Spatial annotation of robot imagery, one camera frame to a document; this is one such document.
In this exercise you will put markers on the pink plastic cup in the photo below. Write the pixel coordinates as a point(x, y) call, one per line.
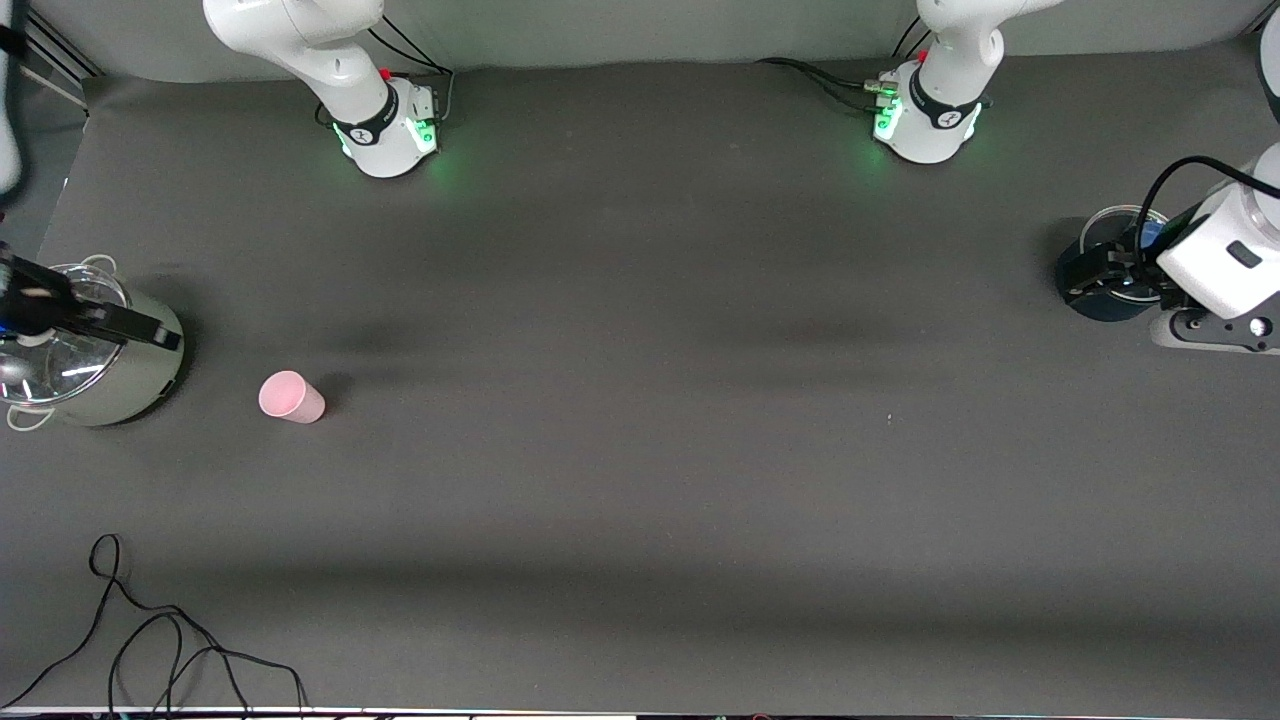
point(290, 397)

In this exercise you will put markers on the white cooking pot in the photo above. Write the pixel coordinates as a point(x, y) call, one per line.
point(150, 375)

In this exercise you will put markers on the aluminium frame profile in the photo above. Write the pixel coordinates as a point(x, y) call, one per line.
point(55, 55)

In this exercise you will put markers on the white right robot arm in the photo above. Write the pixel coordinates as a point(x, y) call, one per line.
point(340, 70)

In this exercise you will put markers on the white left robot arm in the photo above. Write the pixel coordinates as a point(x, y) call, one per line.
point(940, 120)

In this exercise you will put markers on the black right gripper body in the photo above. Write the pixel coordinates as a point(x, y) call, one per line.
point(40, 303)

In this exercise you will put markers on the dark blue saucepan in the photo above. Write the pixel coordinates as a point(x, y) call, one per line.
point(1100, 310)

